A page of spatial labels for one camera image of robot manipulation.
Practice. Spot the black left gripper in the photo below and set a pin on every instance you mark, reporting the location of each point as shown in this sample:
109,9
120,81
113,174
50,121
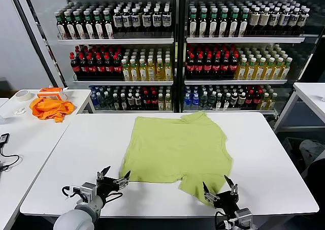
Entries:
108,185

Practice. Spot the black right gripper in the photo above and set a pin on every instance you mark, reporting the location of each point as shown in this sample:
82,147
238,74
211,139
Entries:
227,202

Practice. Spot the light green t-shirt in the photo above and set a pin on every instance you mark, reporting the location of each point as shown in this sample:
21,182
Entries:
175,148

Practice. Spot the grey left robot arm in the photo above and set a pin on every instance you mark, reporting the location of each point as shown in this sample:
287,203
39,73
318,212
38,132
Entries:
76,218

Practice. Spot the blue water bottle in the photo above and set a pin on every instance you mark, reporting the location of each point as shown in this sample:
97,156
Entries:
195,101
94,100
187,101

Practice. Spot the cola bottle red cap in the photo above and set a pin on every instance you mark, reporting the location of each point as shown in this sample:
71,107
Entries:
250,101
92,66
101,66
75,66
208,66
225,66
233,66
191,66
147,101
109,66
117,66
199,66
216,66
257,101
154,101
83,66

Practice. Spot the white side table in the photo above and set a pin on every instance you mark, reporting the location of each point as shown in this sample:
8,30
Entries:
304,90
78,98

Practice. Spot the yellow drink bottle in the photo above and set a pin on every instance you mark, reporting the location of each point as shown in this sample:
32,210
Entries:
168,103
264,103
285,71
272,103
161,103
259,71
143,71
268,71
160,71
277,71
168,71
134,71
125,71
241,71
151,71
251,71

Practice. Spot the crumpled orange cloth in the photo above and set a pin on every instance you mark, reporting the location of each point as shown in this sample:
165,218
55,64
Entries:
48,109

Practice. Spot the white shelf board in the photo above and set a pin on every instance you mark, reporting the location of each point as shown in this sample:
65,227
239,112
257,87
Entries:
122,83
114,41
243,39
233,82

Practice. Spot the grey plastic bag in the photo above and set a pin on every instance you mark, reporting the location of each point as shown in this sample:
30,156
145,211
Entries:
311,148

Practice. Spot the orange white box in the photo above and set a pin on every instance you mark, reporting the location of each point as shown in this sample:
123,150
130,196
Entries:
52,94

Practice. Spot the small clear plastic piece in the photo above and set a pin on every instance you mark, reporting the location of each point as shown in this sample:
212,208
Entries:
19,111

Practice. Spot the black power adapter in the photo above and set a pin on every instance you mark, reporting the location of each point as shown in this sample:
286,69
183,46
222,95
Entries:
4,138

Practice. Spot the beige tape roll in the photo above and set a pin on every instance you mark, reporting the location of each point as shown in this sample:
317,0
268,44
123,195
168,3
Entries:
23,99

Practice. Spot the glass drinks shelf unit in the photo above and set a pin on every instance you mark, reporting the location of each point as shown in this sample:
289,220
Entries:
68,1
183,62

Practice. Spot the dark bottle green cap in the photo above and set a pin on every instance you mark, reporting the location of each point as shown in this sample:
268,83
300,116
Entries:
193,24
233,24
108,24
223,24
243,24
70,24
79,24
89,24
98,24
213,24
203,24
61,24

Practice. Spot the dark bottle blue label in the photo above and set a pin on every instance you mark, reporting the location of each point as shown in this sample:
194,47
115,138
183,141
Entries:
303,19
126,20
156,19
117,20
166,19
293,19
274,19
135,20
146,20
284,19

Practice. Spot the dark bottle beige label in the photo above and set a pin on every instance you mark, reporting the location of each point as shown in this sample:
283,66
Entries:
254,19
264,19

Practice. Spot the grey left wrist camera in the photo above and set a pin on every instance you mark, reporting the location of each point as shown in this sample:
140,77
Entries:
87,190

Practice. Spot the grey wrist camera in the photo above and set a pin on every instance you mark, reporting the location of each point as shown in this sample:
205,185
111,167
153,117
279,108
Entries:
87,190
243,214

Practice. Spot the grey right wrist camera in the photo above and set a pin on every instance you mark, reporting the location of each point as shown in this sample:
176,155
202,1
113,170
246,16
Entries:
243,214

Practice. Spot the black slanted metal post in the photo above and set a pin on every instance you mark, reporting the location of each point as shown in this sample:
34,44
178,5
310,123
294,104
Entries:
34,37

